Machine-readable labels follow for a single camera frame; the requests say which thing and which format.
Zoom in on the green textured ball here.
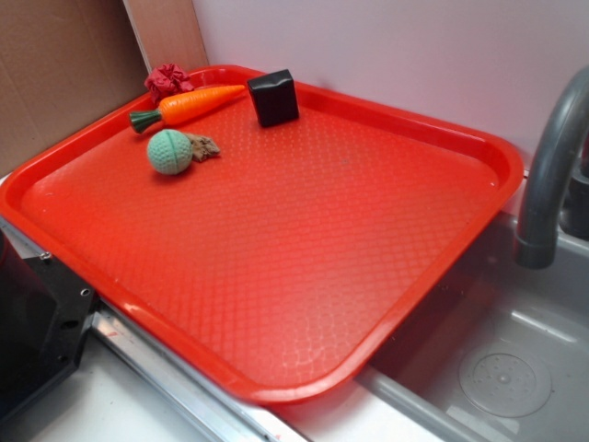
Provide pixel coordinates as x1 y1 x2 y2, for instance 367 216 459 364
146 129 192 175

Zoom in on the grey plastic sink basin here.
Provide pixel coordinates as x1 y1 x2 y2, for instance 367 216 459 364
358 193 588 441

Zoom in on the brown crumpled lump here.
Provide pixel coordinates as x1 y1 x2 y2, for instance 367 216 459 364
184 133 221 163

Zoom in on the grey faucet spout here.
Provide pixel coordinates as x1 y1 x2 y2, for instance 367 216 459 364
514 67 588 269

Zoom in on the black box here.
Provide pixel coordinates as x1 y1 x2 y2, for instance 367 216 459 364
247 69 299 128

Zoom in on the brown cardboard panel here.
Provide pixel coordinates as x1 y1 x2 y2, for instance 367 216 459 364
1 1 208 175

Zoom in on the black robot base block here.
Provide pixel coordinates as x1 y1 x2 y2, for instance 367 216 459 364
1 235 98 425

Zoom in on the red crumpled paper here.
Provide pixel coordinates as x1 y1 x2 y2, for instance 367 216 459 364
144 64 194 105

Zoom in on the orange toy carrot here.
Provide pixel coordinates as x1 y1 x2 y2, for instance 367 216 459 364
129 85 246 134

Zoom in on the red plastic tray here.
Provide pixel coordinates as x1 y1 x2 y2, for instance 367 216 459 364
1 83 524 404

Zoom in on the silver metal rail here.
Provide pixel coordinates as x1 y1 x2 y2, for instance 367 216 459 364
0 215 295 442

